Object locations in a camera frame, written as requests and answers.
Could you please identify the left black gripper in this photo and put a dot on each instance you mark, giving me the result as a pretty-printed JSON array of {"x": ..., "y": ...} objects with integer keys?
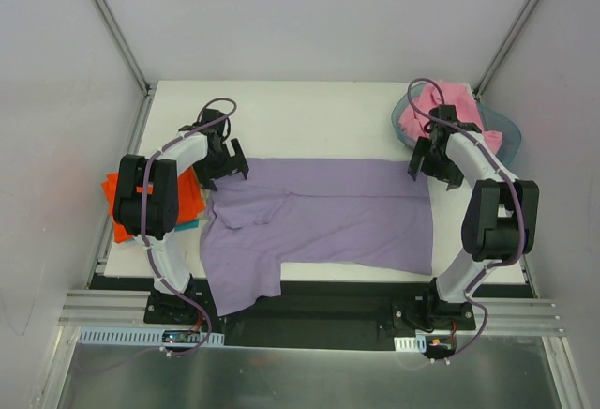
[{"x": 227, "y": 165}]

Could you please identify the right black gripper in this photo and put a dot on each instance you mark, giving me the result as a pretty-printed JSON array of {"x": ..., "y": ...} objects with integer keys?
[{"x": 434, "y": 163}]

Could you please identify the purple t shirt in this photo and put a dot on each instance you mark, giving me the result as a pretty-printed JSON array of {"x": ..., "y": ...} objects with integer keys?
[{"x": 334, "y": 211}]

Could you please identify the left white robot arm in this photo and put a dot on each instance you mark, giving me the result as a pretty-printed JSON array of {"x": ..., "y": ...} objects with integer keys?
[{"x": 146, "y": 201}]

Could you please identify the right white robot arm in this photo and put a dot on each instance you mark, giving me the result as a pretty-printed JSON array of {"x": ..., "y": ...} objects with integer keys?
[{"x": 500, "y": 219}]

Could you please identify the orange folded t shirt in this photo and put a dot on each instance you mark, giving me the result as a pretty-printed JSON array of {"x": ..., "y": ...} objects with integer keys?
[{"x": 191, "y": 203}]

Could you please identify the blue plastic basket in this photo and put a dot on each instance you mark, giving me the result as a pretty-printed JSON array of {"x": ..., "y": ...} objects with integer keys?
[{"x": 502, "y": 136}]

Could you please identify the teal folded t shirt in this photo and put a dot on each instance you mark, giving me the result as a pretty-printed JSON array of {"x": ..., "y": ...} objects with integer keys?
[{"x": 189, "y": 225}]

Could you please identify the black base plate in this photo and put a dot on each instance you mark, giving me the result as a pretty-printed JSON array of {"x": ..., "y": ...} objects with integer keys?
[{"x": 319, "y": 334}]

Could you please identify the right white cable duct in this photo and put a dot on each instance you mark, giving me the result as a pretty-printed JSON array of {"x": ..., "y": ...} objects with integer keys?
[{"x": 416, "y": 344}]

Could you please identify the white cable duct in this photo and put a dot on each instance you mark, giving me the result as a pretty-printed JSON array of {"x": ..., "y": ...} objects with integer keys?
[
  {"x": 416, "y": 344},
  {"x": 122, "y": 336}
]

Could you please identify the aluminium rail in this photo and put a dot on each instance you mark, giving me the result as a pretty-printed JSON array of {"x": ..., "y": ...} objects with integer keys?
[{"x": 510, "y": 316}]

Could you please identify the left white cable duct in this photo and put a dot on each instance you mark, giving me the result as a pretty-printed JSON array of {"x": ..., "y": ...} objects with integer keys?
[{"x": 122, "y": 336}]

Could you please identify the right aluminium frame post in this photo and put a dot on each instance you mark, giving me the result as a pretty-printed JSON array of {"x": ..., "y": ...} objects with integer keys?
[{"x": 509, "y": 41}]

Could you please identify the aluminium frame post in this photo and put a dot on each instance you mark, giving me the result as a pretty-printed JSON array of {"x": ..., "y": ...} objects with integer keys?
[
  {"x": 109, "y": 20},
  {"x": 509, "y": 41}
]

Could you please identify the left aluminium frame post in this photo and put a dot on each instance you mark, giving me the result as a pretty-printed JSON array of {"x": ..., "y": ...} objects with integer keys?
[{"x": 109, "y": 20}]

